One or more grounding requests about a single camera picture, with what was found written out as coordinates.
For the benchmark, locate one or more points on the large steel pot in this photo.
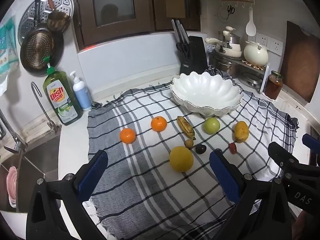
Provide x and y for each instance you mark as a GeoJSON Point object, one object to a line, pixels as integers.
{"type": "Point", "coordinates": [225, 66]}

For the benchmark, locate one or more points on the white scalloped bowl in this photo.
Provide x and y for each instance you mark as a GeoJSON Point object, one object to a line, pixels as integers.
{"type": "Point", "coordinates": [205, 90]}

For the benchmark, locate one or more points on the small brown kiwi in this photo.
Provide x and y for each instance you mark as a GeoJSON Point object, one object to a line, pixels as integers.
{"type": "Point", "coordinates": [189, 143]}

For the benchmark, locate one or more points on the wooden cutting board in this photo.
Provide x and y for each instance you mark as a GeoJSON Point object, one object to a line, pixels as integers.
{"type": "Point", "coordinates": [300, 62]}

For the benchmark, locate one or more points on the black knife block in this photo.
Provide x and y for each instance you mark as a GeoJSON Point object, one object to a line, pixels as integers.
{"type": "Point", "coordinates": [196, 55]}

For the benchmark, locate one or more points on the steel lid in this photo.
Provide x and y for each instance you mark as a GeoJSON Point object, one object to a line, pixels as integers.
{"type": "Point", "coordinates": [252, 81]}

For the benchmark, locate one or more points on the white rice spoon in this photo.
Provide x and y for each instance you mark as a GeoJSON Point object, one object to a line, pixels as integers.
{"type": "Point", "coordinates": [250, 27]}

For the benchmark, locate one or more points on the large yellow citrus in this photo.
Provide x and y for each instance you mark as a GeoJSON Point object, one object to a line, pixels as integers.
{"type": "Point", "coordinates": [181, 159]}

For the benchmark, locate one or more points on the brown wooden window frame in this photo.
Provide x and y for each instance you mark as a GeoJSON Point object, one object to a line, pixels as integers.
{"type": "Point", "coordinates": [145, 17]}

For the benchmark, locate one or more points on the white pump bottle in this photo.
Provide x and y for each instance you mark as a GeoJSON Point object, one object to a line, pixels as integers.
{"type": "Point", "coordinates": [82, 96]}

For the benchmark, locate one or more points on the curved thin steel faucet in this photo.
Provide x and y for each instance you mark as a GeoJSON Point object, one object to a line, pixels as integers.
{"type": "Point", "coordinates": [42, 107]}

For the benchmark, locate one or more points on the steel sink faucet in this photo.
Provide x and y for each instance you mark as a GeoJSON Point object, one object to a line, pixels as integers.
{"type": "Point", "coordinates": [13, 136]}

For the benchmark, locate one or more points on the cream ceramic pot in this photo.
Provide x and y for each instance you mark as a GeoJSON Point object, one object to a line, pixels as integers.
{"type": "Point", "coordinates": [255, 53]}

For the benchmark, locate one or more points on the perforated steel steamer tray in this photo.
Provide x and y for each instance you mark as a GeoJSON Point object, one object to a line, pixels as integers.
{"type": "Point", "coordinates": [30, 15]}

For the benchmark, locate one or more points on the printed plastic package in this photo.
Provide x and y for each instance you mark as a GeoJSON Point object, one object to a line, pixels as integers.
{"type": "Point", "coordinates": [6, 52]}

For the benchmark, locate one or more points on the orange tangerine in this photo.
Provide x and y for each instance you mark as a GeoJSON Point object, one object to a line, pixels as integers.
{"type": "Point", "coordinates": [159, 124]}
{"type": "Point", "coordinates": [127, 135]}

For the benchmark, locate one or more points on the steel sink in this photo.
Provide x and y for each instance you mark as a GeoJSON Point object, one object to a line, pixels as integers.
{"type": "Point", "coordinates": [37, 162]}

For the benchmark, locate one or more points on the wooden trivet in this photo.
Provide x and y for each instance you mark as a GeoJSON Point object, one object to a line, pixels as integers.
{"type": "Point", "coordinates": [253, 65]}

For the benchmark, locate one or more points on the green dish soap bottle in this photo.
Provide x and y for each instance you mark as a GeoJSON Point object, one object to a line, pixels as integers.
{"type": "Point", "coordinates": [61, 97]}

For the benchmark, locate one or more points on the white wall outlet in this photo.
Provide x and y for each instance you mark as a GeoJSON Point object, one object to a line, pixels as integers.
{"type": "Point", "coordinates": [276, 45]}
{"type": "Point", "coordinates": [262, 39]}

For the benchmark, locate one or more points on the hanging frying pan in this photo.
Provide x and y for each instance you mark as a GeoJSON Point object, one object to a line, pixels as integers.
{"type": "Point", "coordinates": [37, 47]}

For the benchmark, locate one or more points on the spotted yellow banana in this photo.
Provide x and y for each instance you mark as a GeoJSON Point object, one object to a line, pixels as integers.
{"type": "Point", "coordinates": [186, 128]}

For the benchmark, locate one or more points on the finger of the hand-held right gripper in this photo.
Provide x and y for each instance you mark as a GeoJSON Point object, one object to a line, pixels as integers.
{"type": "Point", "coordinates": [287, 156]}
{"type": "Point", "coordinates": [311, 142]}

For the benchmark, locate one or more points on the red grape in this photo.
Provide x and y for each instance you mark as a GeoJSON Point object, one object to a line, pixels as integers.
{"type": "Point", "coordinates": [233, 148]}

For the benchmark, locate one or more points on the black white checked cloth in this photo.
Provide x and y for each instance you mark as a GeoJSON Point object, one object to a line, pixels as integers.
{"type": "Point", "coordinates": [150, 192]}

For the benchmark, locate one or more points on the white kitchen rack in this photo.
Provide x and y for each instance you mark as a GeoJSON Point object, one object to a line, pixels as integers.
{"type": "Point", "coordinates": [265, 78]}

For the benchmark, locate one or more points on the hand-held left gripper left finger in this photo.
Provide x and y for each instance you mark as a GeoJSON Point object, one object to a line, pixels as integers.
{"type": "Point", "coordinates": [92, 173]}

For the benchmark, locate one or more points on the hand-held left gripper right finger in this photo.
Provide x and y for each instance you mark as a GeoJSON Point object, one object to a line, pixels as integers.
{"type": "Point", "coordinates": [225, 177]}

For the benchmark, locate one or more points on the cream saucepan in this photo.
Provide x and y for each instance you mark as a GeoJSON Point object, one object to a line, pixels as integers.
{"type": "Point", "coordinates": [231, 53]}

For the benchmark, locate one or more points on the dark purple plum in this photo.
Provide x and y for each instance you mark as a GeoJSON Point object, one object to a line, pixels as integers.
{"type": "Point", "coordinates": [200, 149]}

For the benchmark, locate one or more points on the green apple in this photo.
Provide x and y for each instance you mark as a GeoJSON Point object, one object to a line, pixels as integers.
{"type": "Point", "coordinates": [211, 125]}

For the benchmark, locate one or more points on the yellow mango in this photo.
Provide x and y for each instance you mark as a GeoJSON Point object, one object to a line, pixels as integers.
{"type": "Point", "coordinates": [241, 131]}

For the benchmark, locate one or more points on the black kitchen scissors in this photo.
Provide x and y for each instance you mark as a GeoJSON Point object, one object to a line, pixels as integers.
{"type": "Point", "coordinates": [183, 48]}

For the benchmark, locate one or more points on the glass jar of sauce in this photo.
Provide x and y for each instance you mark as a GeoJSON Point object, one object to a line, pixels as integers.
{"type": "Point", "coordinates": [273, 86]}

